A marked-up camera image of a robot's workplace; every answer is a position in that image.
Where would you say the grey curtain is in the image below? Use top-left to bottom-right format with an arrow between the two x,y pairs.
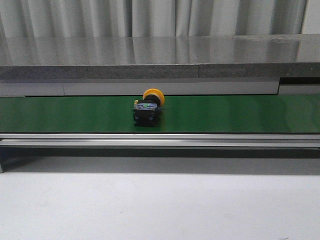
0,0 -> 307,38

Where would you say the grey panel under countertop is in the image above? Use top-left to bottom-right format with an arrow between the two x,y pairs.
0,77 -> 320,97

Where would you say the yellow push button switch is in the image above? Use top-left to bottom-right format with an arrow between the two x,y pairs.
132,88 -> 165,127

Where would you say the dark granite countertop slab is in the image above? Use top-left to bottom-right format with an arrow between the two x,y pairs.
0,34 -> 320,80

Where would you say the green conveyor belt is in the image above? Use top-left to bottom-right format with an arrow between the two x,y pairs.
0,94 -> 320,134

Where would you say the aluminium conveyor side rail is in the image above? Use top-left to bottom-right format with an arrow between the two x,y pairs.
0,133 -> 320,176

